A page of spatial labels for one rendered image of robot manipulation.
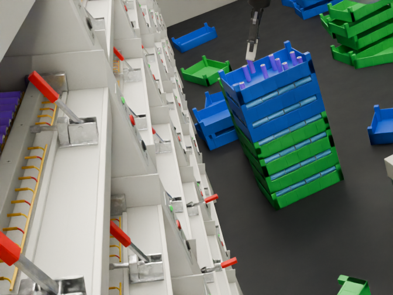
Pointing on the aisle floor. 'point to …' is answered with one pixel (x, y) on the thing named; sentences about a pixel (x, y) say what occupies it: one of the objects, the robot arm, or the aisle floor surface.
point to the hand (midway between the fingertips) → (251, 49)
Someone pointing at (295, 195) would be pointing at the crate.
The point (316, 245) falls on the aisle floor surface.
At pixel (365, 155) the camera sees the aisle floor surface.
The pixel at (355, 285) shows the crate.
